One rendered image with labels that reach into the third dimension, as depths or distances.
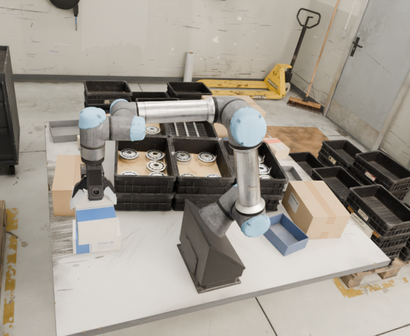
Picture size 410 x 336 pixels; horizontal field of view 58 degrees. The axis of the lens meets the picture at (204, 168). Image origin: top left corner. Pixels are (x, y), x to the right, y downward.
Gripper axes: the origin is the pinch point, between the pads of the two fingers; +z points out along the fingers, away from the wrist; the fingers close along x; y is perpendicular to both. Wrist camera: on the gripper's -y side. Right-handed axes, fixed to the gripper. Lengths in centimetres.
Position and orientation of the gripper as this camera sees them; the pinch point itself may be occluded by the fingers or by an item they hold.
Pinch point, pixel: (94, 208)
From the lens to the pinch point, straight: 131.0
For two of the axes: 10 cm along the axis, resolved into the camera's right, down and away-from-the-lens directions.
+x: -9.2, 0.7, -3.8
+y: -3.5, -5.6, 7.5
